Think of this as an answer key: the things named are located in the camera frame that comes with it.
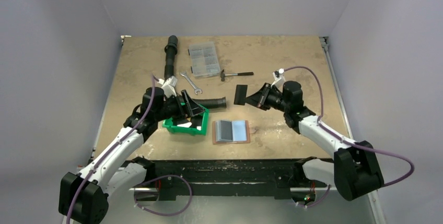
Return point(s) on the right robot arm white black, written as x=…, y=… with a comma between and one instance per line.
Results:
x=354, y=169

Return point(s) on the white card in bin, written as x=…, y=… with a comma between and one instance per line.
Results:
x=185, y=124

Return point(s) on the silver open-end wrench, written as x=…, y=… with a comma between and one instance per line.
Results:
x=197, y=90

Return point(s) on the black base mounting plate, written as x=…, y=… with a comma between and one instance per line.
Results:
x=247, y=177

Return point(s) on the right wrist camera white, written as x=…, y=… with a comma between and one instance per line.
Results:
x=279, y=78

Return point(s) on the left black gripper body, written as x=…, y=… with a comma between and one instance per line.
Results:
x=172, y=108

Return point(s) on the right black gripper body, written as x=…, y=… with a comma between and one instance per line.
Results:
x=264, y=94

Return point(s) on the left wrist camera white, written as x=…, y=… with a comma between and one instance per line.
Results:
x=169, y=86

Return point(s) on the small black-handled hammer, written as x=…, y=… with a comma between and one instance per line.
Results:
x=223, y=75

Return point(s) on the aluminium frame rail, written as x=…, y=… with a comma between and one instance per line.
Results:
x=323, y=205

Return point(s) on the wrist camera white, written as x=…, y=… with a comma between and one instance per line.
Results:
x=279, y=78
x=169, y=86

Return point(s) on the black credit card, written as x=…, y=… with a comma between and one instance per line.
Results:
x=240, y=94

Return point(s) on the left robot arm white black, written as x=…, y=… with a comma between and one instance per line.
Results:
x=85, y=195

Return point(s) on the clear plastic screw organizer box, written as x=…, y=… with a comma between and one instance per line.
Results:
x=204, y=60

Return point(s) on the green plastic bin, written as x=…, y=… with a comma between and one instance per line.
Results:
x=199, y=125

